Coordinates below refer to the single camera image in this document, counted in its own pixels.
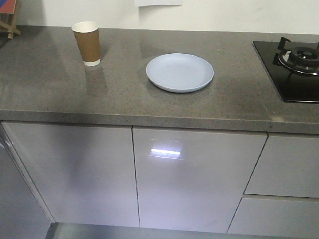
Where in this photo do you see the black gas stove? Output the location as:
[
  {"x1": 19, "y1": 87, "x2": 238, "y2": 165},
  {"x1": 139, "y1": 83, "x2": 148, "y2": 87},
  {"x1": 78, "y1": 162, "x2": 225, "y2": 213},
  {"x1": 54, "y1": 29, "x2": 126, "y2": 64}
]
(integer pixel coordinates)
[{"x1": 253, "y1": 37, "x2": 319, "y2": 104}]

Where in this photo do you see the grey drawer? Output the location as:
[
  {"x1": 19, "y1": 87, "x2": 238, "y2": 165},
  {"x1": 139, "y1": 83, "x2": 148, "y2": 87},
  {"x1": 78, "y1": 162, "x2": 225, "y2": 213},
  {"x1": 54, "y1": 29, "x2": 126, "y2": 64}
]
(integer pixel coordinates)
[
  {"x1": 228, "y1": 196, "x2": 319, "y2": 239},
  {"x1": 245, "y1": 133, "x2": 319, "y2": 198}
]

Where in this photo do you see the grey upper drawer front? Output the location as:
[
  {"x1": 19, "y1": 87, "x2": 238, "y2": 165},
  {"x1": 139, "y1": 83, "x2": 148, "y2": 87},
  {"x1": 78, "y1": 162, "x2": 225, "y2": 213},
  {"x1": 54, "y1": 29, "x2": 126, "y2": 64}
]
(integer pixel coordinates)
[{"x1": 245, "y1": 133, "x2": 319, "y2": 198}]

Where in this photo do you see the light blue plate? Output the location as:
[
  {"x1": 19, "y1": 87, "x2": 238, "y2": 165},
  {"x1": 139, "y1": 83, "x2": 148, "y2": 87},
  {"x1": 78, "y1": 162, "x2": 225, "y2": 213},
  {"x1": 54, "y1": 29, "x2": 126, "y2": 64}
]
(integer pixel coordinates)
[{"x1": 146, "y1": 53, "x2": 215, "y2": 93}]

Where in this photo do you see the wooden folding rack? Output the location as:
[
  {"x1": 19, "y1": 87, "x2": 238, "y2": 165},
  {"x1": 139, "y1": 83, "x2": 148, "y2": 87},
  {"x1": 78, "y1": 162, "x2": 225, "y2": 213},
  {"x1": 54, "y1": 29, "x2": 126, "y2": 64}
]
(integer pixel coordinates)
[{"x1": 0, "y1": 0, "x2": 21, "y2": 39}]

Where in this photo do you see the brown paper cup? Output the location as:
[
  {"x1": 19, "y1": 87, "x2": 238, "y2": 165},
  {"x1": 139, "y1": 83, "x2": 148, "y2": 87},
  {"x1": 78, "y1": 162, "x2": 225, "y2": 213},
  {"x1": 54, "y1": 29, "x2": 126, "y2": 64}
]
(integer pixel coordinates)
[{"x1": 71, "y1": 21, "x2": 101, "y2": 66}]

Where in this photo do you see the white paper on wall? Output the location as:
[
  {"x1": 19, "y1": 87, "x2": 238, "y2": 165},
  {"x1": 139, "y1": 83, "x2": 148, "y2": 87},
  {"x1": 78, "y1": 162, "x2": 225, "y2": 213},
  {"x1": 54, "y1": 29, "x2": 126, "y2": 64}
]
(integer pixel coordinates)
[{"x1": 135, "y1": 0, "x2": 183, "y2": 7}]

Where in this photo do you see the grey lower drawer front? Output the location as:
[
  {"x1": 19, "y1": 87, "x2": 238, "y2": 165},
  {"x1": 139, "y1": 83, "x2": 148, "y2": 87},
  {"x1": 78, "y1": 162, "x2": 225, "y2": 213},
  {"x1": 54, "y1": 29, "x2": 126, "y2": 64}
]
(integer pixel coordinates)
[{"x1": 228, "y1": 196, "x2": 319, "y2": 239}]

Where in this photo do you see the grey corner cabinet door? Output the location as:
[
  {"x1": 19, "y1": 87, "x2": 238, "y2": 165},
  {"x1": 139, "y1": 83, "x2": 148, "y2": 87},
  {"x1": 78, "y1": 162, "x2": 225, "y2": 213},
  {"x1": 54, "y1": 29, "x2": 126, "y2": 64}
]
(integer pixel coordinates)
[{"x1": 3, "y1": 122, "x2": 139, "y2": 227}]

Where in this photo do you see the grey side cabinet door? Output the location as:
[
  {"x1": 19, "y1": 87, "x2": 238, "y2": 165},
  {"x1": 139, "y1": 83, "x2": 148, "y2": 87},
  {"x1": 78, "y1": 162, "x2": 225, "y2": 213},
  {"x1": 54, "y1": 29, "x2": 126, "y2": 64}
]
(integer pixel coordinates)
[{"x1": 133, "y1": 128, "x2": 267, "y2": 233}]

